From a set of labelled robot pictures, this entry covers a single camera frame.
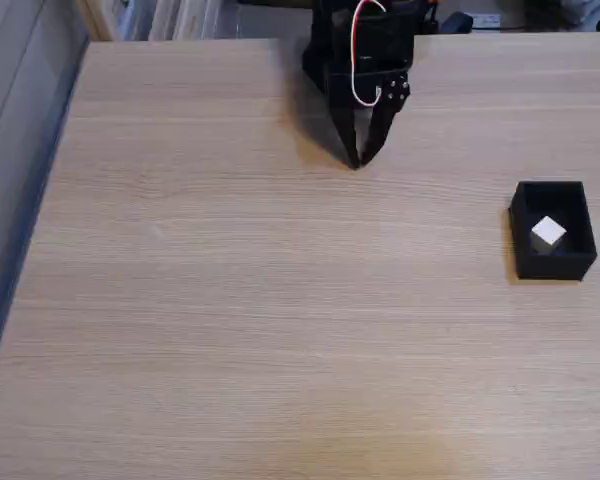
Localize light wooden frame post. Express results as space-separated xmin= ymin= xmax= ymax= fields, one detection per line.
xmin=77 ymin=0 xmax=114 ymax=43

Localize white and red gripper cable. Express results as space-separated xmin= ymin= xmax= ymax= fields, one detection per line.
xmin=350 ymin=0 xmax=387 ymax=109

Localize small black device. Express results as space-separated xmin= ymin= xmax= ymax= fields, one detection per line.
xmin=440 ymin=12 xmax=475 ymax=36

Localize pale stacked boards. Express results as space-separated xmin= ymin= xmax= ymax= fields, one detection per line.
xmin=114 ymin=0 xmax=241 ymax=42

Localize white block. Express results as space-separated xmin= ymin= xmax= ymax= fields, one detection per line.
xmin=530 ymin=215 xmax=568 ymax=252

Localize black open box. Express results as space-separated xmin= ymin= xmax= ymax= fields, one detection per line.
xmin=508 ymin=180 xmax=599 ymax=281

